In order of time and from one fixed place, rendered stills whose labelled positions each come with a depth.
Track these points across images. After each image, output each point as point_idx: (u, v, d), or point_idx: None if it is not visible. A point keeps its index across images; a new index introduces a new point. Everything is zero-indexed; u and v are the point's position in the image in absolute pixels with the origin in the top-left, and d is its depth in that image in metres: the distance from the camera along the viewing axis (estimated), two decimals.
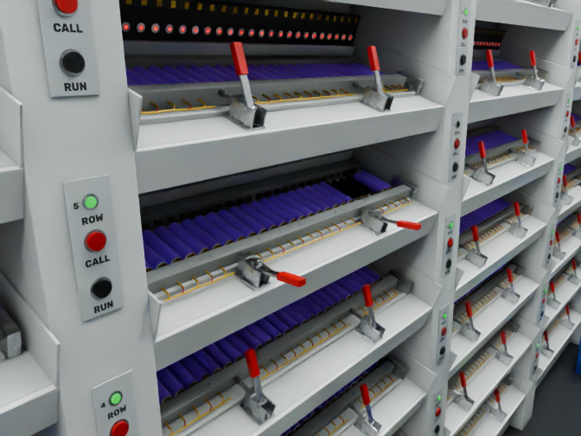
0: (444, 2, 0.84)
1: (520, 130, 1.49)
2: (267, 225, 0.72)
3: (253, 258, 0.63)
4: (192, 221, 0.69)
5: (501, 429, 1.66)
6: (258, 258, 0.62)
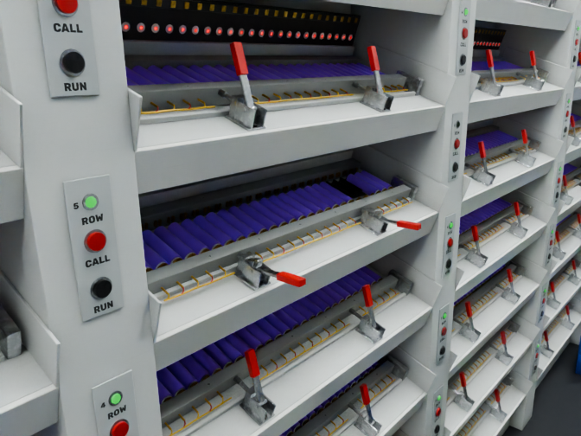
0: (444, 2, 0.84)
1: (520, 130, 1.49)
2: (267, 225, 0.72)
3: (253, 258, 0.63)
4: (192, 221, 0.69)
5: (501, 429, 1.66)
6: (258, 258, 0.62)
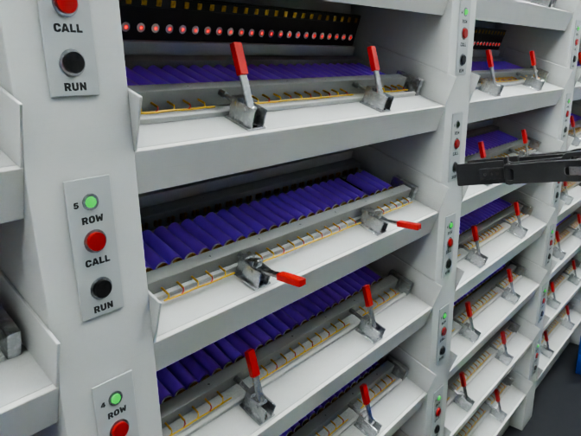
0: (444, 2, 0.84)
1: (520, 130, 1.49)
2: (267, 225, 0.72)
3: (253, 258, 0.63)
4: (192, 221, 0.69)
5: (501, 429, 1.66)
6: (258, 258, 0.62)
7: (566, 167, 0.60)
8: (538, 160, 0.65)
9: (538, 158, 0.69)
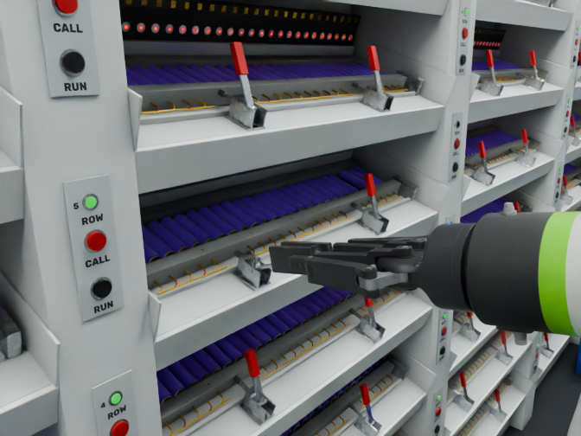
0: (444, 2, 0.84)
1: (520, 130, 1.49)
2: (259, 220, 0.73)
3: (251, 255, 0.63)
4: (184, 215, 0.69)
5: (501, 429, 1.66)
6: (256, 255, 0.63)
7: (357, 275, 0.46)
8: (342, 255, 0.51)
9: (351, 249, 0.54)
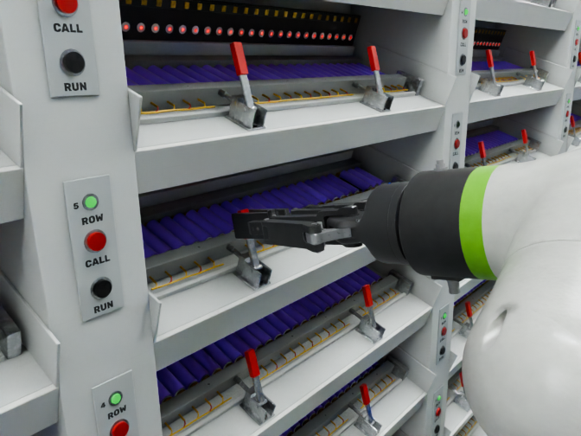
0: (444, 2, 0.84)
1: (520, 130, 1.49)
2: None
3: None
4: (184, 214, 0.69)
5: None
6: None
7: (305, 232, 0.49)
8: (296, 217, 0.54)
9: (306, 213, 0.57)
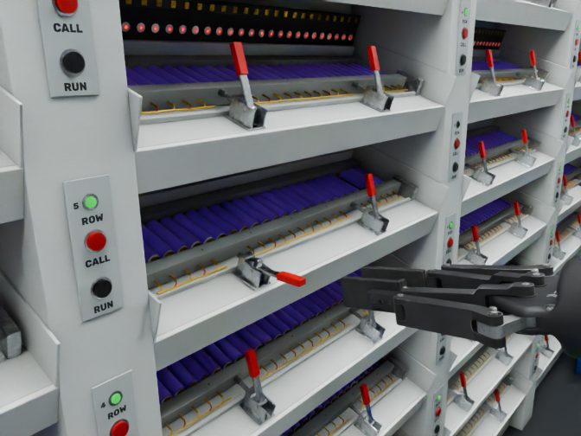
0: (444, 2, 0.84)
1: (520, 130, 1.49)
2: (259, 220, 0.73)
3: (253, 258, 0.63)
4: (184, 214, 0.69)
5: (501, 429, 1.66)
6: (258, 258, 0.62)
7: (474, 319, 0.39)
8: (441, 292, 0.44)
9: (450, 278, 0.48)
